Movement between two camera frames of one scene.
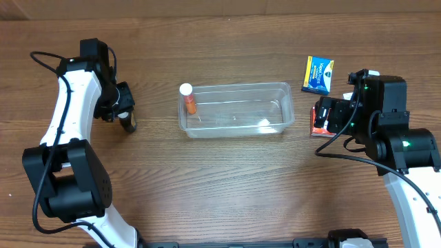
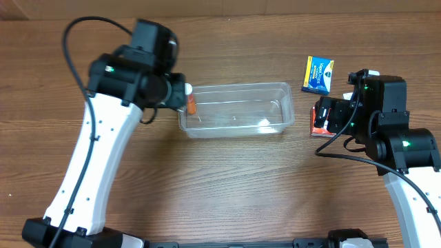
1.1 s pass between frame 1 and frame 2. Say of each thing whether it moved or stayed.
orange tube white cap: stayed
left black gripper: moved
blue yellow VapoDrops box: stayed
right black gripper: stayed
